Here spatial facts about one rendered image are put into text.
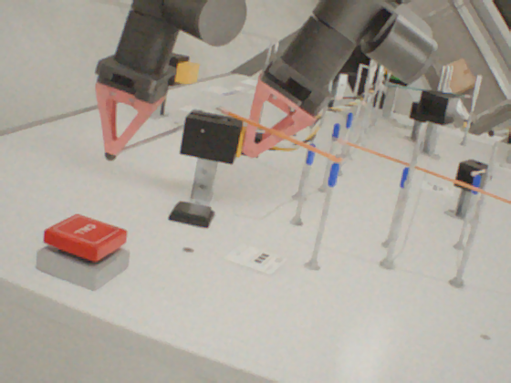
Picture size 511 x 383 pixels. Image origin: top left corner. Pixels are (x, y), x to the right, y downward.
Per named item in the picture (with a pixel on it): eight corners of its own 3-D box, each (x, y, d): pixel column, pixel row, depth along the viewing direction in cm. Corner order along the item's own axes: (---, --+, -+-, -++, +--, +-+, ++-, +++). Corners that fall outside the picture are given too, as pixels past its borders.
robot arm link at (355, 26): (338, -36, 72) (352, -29, 67) (388, 1, 75) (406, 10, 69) (299, 16, 74) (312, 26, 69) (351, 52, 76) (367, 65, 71)
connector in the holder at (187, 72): (185, 78, 111) (188, 61, 110) (197, 81, 110) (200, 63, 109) (174, 81, 107) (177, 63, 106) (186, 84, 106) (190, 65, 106)
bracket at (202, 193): (193, 191, 80) (201, 147, 79) (214, 195, 80) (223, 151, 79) (186, 203, 76) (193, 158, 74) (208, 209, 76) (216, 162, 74)
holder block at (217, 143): (186, 145, 79) (192, 108, 77) (237, 155, 78) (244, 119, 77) (179, 154, 75) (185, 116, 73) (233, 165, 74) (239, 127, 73)
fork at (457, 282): (464, 290, 67) (505, 149, 63) (447, 285, 67) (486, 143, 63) (465, 283, 69) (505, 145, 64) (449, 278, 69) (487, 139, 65)
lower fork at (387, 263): (394, 272, 68) (431, 128, 64) (376, 266, 69) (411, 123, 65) (397, 264, 70) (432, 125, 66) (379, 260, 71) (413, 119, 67)
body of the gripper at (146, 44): (172, 84, 80) (194, 21, 78) (151, 99, 70) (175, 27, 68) (119, 65, 80) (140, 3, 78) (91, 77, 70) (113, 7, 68)
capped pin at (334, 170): (301, 263, 66) (327, 150, 63) (317, 263, 67) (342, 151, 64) (307, 270, 65) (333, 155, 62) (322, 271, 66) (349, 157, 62)
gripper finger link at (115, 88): (150, 152, 82) (176, 75, 79) (134, 170, 75) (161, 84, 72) (95, 132, 81) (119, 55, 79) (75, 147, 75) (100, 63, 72)
